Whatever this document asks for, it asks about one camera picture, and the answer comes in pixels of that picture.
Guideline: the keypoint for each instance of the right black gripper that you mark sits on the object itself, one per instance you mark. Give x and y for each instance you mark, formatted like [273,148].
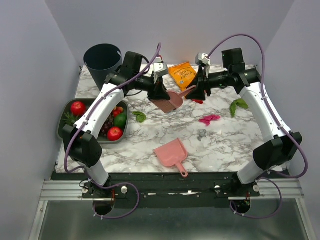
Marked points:
[202,84]

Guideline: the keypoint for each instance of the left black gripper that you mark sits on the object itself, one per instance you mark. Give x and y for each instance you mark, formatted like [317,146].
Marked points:
[157,91]

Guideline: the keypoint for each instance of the red paper scrap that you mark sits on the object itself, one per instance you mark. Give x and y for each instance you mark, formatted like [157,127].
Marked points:
[198,101]

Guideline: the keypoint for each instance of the pink hand brush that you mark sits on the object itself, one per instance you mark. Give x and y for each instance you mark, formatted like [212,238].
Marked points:
[175,101]

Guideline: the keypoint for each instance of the green paper scrap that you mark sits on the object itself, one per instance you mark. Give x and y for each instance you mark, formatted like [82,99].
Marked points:
[237,103]
[139,116]

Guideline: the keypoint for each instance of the magenta paper scrap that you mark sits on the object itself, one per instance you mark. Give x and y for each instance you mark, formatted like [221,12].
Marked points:
[208,119]

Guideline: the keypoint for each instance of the grey paper scrap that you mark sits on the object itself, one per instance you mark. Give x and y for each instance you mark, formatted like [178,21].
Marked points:
[202,133]

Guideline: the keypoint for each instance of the pink dustpan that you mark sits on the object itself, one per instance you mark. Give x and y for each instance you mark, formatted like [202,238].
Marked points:
[172,154]

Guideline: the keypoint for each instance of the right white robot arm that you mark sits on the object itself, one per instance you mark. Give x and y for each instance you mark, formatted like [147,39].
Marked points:
[279,142]

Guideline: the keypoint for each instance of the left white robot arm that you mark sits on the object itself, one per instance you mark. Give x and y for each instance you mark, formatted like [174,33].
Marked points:
[81,139]

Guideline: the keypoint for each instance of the orange chips bag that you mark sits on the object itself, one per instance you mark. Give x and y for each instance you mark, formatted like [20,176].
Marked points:
[183,74]

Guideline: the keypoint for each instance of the red cherry bunch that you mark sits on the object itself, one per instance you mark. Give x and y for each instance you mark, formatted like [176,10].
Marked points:
[117,110]

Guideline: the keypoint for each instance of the green lime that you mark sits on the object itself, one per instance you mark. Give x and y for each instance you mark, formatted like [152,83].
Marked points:
[120,121]

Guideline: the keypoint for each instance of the red apple front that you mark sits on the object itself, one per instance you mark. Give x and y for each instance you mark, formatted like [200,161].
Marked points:
[114,134]

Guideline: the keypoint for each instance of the red apple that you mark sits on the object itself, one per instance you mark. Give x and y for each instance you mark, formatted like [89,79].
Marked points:
[78,108]
[114,134]

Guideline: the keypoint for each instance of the dark grey waste bin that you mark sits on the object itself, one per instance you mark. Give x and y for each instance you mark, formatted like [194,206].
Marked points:
[101,60]

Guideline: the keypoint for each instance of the dark grape bunch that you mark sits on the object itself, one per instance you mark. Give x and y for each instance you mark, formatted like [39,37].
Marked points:
[108,124]

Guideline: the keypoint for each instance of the red apple back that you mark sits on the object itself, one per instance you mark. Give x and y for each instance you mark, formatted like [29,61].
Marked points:
[78,108]

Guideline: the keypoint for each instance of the grey fruit tray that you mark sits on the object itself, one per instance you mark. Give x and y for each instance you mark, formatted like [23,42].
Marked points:
[67,118]

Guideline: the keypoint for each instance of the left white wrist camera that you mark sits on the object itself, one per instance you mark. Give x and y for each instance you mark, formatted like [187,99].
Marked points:
[160,69]

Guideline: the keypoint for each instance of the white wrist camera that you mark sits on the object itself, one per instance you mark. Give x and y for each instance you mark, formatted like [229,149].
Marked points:
[160,69]
[202,59]

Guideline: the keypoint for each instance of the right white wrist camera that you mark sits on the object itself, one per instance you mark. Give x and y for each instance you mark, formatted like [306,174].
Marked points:
[202,59]

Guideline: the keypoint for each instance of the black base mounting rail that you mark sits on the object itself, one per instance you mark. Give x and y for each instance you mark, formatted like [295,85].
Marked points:
[169,190]

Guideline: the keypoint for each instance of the aluminium frame rail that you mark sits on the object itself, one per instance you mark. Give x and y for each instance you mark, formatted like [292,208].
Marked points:
[71,191]

